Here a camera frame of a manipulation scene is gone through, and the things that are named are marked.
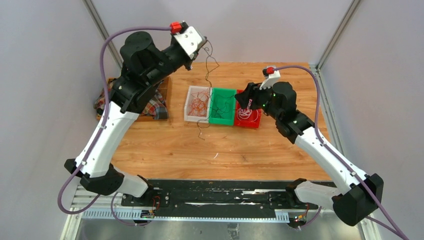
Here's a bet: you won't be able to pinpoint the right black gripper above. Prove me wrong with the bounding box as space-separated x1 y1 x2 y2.
235 80 281 121

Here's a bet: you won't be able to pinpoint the white cable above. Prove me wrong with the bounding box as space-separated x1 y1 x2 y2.
236 105 256 121

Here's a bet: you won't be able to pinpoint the black cable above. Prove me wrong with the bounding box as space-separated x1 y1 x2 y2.
197 39 221 141

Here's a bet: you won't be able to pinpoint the orange cable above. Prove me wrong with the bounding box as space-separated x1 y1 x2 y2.
188 88 212 117

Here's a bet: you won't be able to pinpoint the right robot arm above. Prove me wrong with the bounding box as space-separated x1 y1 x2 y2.
234 82 384 226

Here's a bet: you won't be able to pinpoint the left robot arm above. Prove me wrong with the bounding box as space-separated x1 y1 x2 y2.
64 26 207 207

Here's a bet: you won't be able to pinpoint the red plastic bin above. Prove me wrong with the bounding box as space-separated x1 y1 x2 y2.
233 101 262 129

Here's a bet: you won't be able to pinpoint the wooden tray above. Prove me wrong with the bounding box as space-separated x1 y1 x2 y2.
96 76 172 123

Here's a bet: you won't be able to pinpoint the green plastic bin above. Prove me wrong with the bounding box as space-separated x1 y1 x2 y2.
208 87 237 126

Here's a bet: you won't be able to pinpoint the white plastic bin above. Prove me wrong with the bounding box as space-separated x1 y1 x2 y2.
183 85 212 124

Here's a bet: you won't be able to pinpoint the plaid flannel shirt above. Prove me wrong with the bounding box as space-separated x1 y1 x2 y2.
94 79 170 120

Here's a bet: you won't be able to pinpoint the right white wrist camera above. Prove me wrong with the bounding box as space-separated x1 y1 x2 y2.
259 65 281 90

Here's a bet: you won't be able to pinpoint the black cables in green bin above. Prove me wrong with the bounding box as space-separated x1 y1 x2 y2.
211 92 235 120

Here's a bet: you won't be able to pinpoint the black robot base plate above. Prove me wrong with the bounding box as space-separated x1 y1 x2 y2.
113 179 318 222

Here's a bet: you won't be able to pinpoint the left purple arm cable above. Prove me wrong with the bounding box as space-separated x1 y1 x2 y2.
57 21 183 227

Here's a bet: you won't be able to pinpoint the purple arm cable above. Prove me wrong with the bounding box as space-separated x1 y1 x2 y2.
263 65 410 240
57 21 183 227

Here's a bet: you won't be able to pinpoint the aluminium frame rail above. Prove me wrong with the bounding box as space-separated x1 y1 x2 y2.
59 185 382 240

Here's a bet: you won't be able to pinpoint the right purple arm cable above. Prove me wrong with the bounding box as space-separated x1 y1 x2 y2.
263 65 410 240

